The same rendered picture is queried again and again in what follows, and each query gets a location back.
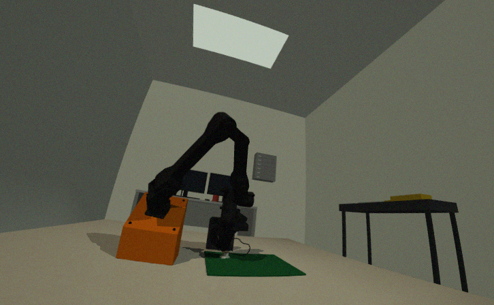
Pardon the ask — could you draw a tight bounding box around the black cable with plug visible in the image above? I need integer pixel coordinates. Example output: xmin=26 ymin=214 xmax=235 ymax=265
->
xmin=220 ymin=238 xmax=245 ymax=252

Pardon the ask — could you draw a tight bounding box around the green circuit board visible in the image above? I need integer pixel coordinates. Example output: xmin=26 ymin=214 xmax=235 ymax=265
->
xmin=204 ymin=251 xmax=306 ymax=277

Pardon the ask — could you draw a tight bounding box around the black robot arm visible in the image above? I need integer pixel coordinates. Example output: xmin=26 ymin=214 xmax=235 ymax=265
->
xmin=145 ymin=112 xmax=255 ymax=219

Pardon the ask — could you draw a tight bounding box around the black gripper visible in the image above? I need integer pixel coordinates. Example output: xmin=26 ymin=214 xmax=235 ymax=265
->
xmin=209 ymin=204 xmax=248 ymax=248

